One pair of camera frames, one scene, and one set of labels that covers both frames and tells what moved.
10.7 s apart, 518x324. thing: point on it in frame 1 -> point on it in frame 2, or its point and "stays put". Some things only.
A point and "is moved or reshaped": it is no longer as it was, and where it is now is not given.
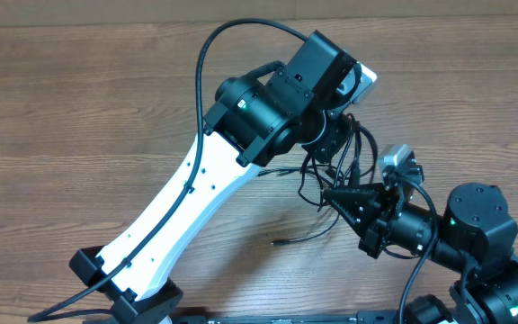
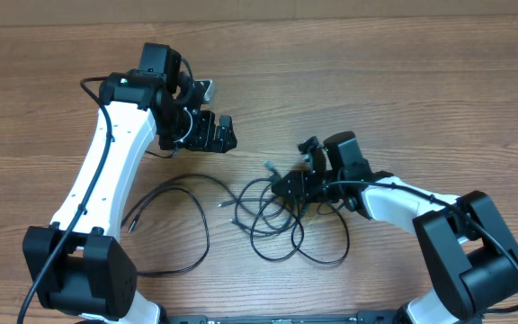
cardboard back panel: x=94 y=12 stays put
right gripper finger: x=357 y=205 -> x=286 y=186
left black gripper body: x=334 y=134 -> x=188 y=130
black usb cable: x=358 y=158 is moved or reshaped
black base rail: x=387 y=318 stays put
